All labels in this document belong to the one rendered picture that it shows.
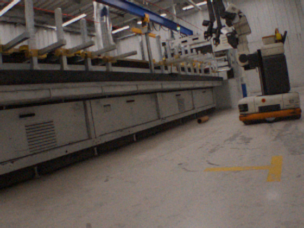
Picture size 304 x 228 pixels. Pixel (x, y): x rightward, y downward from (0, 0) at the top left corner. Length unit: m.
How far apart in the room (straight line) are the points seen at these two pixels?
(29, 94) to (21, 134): 0.33
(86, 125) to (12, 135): 0.71
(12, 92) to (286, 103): 2.41
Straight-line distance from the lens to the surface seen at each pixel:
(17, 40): 1.42
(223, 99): 5.79
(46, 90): 1.70
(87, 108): 2.20
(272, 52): 2.81
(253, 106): 2.76
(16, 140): 1.80
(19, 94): 1.59
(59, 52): 1.80
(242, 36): 3.05
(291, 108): 2.77
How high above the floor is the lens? 0.39
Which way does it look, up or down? 3 degrees down
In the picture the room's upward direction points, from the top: 9 degrees counter-clockwise
